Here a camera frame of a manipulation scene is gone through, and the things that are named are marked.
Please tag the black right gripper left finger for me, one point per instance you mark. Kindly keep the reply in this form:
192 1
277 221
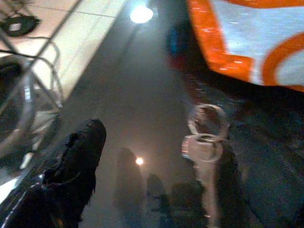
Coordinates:
76 156

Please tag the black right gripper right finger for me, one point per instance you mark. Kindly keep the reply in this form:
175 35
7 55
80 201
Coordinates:
229 180

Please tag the silver key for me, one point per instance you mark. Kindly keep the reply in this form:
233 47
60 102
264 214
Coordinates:
205 175

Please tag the black round floor object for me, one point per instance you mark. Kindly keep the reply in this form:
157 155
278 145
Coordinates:
20 25

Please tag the orange and white cloth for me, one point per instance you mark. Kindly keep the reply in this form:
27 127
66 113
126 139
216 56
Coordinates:
240 33

